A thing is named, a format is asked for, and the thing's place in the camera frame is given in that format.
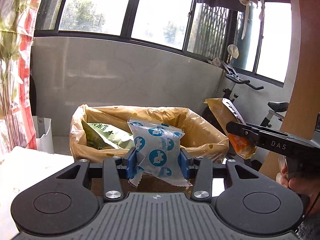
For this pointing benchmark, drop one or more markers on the green snack packet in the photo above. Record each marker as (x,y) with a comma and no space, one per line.
(104,136)

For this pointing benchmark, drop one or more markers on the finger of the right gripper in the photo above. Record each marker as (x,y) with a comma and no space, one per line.
(250,132)

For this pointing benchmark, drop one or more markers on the orange snack packet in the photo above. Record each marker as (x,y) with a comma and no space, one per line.
(224,112)

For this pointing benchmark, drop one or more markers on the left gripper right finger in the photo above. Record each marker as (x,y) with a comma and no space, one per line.
(200,170)

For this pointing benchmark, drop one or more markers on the white waste bin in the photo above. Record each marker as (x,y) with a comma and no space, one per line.
(44,139)

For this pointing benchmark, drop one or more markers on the cardboard box with plastic liner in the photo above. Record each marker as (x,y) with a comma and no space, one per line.
(200,137)

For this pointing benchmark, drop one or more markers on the blue white candy packet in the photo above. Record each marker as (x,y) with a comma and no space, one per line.
(157,149)

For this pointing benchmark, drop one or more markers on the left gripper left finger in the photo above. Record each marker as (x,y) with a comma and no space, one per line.
(116,169)

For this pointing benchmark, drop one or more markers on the black exercise bike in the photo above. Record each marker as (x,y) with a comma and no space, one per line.
(251,94)

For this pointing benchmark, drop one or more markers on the red floral curtain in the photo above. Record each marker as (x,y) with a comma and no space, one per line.
(18,19)

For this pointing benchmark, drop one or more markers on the person right hand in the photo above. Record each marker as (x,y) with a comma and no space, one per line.
(301,185)

